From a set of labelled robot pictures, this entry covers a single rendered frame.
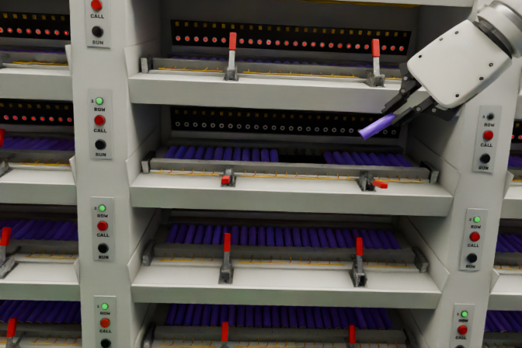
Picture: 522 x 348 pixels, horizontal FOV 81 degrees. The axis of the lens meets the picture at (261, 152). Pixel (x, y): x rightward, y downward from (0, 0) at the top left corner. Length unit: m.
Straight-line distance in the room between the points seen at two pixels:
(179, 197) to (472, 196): 0.55
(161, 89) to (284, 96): 0.22
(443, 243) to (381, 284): 0.15
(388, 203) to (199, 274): 0.40
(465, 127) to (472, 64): 0.17
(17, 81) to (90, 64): 0.13
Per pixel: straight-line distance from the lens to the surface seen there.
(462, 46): 0.54
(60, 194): 0.68
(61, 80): 0.65
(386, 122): 0.56
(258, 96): 0.56
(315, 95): 0.57
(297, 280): 0.67
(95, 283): 0.70
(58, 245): 0.79
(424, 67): 0.54
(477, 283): 0.78
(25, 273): 0.79
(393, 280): 0.73
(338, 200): 0.60
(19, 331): 0.92
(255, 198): 0.58
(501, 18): 0.53
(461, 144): 0.67
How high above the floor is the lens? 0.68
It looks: 7 degrees down
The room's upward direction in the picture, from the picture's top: 2 degrees clockwise
